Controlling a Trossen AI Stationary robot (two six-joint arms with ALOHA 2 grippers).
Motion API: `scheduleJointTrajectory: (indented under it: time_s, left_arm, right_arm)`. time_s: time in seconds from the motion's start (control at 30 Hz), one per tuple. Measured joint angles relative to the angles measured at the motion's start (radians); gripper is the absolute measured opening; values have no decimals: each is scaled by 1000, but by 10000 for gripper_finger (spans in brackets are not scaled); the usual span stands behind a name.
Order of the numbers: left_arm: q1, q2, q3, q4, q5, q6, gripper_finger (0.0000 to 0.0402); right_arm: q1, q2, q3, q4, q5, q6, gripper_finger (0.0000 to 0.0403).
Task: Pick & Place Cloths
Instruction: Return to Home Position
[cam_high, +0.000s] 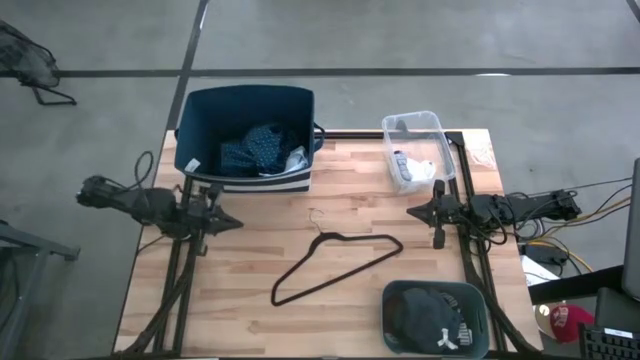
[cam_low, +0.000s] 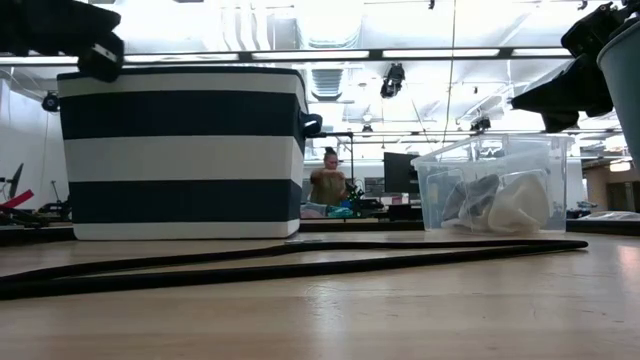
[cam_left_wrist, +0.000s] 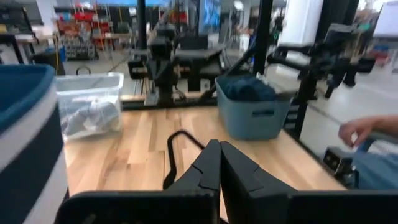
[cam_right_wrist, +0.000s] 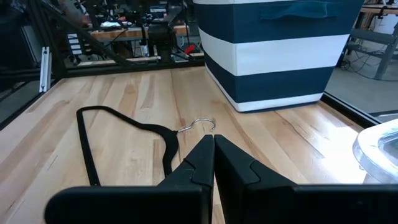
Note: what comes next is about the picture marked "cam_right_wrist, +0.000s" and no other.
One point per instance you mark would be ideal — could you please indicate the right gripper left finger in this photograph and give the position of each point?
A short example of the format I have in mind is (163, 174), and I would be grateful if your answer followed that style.
(140, 205)

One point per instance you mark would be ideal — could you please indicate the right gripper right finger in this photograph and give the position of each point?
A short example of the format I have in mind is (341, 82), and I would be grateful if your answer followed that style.
(295, 205)

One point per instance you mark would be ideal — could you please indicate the black velvet clothes hanger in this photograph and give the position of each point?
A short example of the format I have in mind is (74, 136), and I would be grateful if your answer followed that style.
(170, 143)

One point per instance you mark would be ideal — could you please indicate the clear plastic container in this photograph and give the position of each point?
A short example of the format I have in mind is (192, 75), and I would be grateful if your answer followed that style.
(376, 149)

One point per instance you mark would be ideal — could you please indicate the navy white striped fabric bin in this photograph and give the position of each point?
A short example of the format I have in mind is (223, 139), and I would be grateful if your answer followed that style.
(280, 53)

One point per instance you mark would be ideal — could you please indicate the silver aluminium extrusion piece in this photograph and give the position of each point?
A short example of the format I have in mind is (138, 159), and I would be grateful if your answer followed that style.
(45, 70)

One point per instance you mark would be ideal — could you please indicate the wooden workbench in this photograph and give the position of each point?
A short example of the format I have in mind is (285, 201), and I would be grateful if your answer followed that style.
(130, 32)

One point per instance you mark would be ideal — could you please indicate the black rack white labels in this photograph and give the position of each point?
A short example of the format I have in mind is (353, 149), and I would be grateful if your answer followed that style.
(74, 43)

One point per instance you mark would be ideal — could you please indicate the person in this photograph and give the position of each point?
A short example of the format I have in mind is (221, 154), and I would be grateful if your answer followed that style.
(73, 12)

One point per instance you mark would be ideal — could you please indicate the black frame rail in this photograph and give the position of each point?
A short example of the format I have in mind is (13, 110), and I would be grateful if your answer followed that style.
(124, 69)
(348, 108)
(29, 102)

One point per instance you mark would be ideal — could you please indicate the black diagonal frame brace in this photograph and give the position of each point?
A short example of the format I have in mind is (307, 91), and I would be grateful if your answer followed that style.
(87, 40)

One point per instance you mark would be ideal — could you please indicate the grey metal table frame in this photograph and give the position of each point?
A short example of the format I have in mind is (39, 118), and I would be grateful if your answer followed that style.
(373, 37)

